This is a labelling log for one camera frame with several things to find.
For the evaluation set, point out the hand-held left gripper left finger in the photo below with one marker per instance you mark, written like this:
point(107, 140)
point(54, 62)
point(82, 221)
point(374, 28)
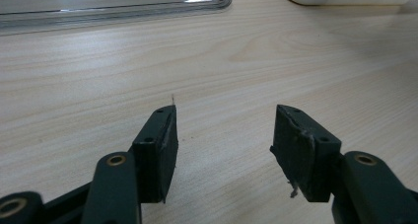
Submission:
point(157, 158)

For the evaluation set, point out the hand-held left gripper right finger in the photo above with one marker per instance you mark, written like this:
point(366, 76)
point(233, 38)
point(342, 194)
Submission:
point(305, 158)

